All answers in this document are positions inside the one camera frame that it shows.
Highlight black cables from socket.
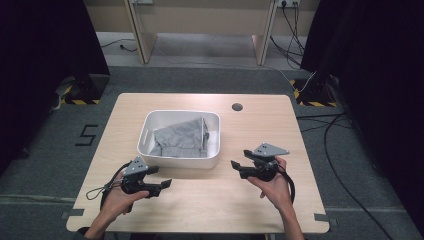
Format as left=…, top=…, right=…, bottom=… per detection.
left=269, top=3, right=306, bottom=68

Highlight grey shorts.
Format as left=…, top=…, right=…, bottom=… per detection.
left=148, top=116, right=210, bottom=159

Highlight yellow black hazard tape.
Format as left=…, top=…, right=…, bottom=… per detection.
left=289, top=79, right=338, bottom=108
left=59, top=84, right=101, bottom=106

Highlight black curtain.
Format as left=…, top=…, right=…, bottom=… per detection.
left=0, top=0, right=110, bottom=176
left=299, top=0, right=424, bottom=231

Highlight person's right hand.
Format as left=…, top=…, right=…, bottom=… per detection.
left=247, top=157, right=293, bottom=212

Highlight black floor cable with plug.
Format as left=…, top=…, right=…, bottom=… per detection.
left=99, top=38, right=138, bottom=54

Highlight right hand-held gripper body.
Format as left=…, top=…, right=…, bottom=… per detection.
left=252, top=143, right=290, bottom=183

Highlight black tape floor mark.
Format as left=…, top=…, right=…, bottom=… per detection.
left=74, top=124, right=99, bottom=147

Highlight black stand base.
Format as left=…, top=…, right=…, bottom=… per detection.
left=64, top=73, right=110, bottom=101
left=298, top=75, right=338, bottom=104

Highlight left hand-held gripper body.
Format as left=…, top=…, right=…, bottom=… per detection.
left=120, top=156, right=151, bottom=195

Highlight person's left hand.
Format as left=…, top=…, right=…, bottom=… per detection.
left=101, top=186, right=150, bottom=218

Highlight hand-held gripper cable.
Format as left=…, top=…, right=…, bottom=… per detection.
left=85, top=160, right=133, bottom=211
left=276, top=164, right=297, bottom=205

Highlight light wooden desk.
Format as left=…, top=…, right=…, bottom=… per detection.
left=124, top=0, right=278, bottom=66

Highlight white plastic basket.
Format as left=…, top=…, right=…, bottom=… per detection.
left=136, top=109, right=221, bottom=170

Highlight right hand-held gripper cable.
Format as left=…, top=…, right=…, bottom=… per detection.
left=276, top=164, right=297, bottom=205

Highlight long black floor cables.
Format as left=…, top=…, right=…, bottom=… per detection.
left=295, top=112, right=396, bottom=240

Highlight left hand-held gripper cable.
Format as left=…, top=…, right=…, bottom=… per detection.
left=85, top=160, right=133, bottom=211

